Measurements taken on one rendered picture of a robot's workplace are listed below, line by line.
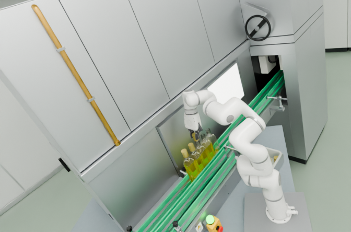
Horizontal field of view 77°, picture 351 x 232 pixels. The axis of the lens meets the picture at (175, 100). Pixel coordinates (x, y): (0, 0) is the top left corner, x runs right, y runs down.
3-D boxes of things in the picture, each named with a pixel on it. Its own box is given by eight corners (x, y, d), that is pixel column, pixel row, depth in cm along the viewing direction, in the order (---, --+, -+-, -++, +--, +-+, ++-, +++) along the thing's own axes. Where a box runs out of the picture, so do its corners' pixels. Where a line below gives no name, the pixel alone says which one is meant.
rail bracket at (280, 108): (270, 112, 192) (266, 90, 182) (291, 115, 180) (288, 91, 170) (268, 115, 190) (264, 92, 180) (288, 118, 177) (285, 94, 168)
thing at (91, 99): (119, 141, 117) (36, 3, 85) (122, 143, 115) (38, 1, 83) (114, 146, 115) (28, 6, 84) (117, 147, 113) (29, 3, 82)
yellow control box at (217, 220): (212, 220, 130) (209, 212, 127) (223, 227, 125) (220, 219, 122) (206, 230, 127) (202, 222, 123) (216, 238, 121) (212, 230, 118)
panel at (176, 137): (242, 95, 194) (234, 60, 179) (245, 95, 192) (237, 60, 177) (175, 166, 147) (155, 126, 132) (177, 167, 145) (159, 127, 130)
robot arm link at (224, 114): (216, 131, 110) (237, 113, 113) (246, 152, 92) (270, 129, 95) (203, 108, 103) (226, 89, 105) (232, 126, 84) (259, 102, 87)
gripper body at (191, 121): (180, 111, 131) (183, 128, 134) (192, 114, 123) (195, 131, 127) (189, 107, 136) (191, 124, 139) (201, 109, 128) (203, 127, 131)
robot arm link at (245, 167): (267, 165, 90) (230, 162, 99) (279, 193, 103) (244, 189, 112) (269, 146, 96) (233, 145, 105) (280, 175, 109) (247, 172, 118)
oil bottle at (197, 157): (202, 171, 148) (193, 148, 139) (209, 174, 144) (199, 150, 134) (197, 177, 145) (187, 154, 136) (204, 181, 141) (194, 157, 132)
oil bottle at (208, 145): (212, 160, 154) (203, 137, 145) (219, 162, 150) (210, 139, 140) (208, 165, 151) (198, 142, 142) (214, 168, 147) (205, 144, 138)
